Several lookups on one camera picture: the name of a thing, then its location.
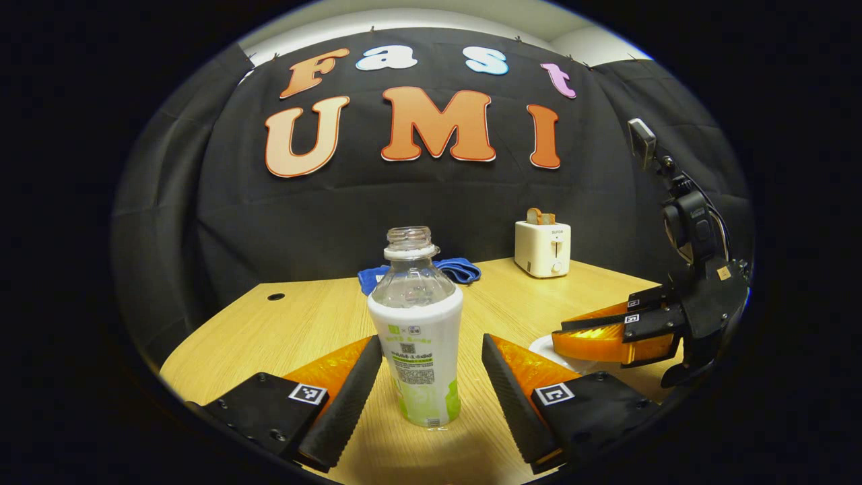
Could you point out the white toaster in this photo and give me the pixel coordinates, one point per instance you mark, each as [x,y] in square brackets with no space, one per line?
[539,249]

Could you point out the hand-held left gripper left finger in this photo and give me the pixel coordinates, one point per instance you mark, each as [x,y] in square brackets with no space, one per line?
[347,404]

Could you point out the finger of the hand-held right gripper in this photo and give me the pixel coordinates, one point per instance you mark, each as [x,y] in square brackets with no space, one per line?
[606,343]
[640,311]

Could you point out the clear plastic water bottle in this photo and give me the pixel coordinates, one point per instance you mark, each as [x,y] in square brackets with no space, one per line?
[417,337]

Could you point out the white teacup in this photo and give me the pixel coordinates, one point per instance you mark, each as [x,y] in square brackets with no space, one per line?
[542,351]

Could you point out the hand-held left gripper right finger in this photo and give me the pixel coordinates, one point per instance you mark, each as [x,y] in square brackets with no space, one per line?
[515,404]

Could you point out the blue folded towel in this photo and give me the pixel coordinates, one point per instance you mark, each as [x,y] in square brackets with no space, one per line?
[461,269]

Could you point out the black backdrop cloth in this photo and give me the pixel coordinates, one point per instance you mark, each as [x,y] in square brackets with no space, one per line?
[269,215]

